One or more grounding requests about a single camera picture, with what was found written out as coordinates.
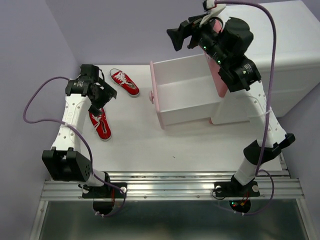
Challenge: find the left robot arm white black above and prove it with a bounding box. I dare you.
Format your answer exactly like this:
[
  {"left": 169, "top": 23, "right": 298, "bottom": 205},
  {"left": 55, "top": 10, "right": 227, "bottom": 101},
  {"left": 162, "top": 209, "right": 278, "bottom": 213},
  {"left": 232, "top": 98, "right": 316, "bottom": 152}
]
[{"left": 42, "top": 64, "right": 117, "bottom": 197}]

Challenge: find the red sneaker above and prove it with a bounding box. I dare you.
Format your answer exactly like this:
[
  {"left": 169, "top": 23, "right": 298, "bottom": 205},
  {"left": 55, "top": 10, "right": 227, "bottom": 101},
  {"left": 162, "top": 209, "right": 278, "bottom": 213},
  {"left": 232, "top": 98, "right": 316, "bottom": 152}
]
[
  {"left": 109, "top": 68, "right": 140, "bottom": 98},
  {"left": 89, "top": 108, "right": 112, "bottom": 141}
]

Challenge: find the aluminium mounting rail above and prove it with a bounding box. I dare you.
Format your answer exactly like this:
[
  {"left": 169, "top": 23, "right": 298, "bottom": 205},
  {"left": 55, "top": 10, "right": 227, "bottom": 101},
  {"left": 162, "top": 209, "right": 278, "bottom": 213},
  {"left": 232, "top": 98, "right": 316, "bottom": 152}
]
[{"left": 40, "top": 160, "right": 305, "bottom": 201}]

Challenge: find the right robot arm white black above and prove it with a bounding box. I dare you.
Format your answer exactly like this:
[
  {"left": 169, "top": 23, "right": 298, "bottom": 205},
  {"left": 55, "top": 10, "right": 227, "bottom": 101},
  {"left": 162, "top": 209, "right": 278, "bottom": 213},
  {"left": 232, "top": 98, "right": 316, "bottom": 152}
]
[{"left": 166, "top": 15, "right": 296, "bottom": 199}]

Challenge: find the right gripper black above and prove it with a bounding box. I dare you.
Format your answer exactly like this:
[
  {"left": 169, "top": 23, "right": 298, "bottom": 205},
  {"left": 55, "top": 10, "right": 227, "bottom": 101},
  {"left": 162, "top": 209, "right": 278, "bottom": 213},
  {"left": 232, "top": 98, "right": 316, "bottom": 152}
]
[{"left": 166, "top": 11, "right": 230, "bottom": 68}]

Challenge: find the white shoe cabinet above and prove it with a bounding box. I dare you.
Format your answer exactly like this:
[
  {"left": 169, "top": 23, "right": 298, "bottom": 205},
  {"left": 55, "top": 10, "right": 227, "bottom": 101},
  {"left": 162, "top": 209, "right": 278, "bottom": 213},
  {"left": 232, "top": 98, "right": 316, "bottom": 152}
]
[{"left": 219, "top": 0, "right": 320, "bottom": 118}]

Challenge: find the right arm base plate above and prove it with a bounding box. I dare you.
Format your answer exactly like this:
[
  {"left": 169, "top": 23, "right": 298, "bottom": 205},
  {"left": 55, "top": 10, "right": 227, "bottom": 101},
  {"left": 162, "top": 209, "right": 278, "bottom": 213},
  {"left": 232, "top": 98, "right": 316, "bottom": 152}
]
[{"left": 211, "top": 181, "right": 260, "bottom": 214}]

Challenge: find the drawer pink front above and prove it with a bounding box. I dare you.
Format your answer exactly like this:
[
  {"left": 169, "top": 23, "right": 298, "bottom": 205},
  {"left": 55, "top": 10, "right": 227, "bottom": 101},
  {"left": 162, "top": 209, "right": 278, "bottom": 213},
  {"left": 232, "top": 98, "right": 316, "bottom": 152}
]
[
  {"left": 203, "top": 19, "right": 230, "bottom": 99},
  {"left": 149, "top": 54, "right": 222, "bottom": 129}
]

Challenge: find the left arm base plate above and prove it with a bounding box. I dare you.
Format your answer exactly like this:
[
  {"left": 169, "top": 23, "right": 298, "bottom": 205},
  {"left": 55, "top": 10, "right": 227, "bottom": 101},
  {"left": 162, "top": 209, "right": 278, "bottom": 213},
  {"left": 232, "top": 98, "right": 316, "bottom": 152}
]
[{"left": 78, "top": 182, "right": 128, "bottom": 218}]

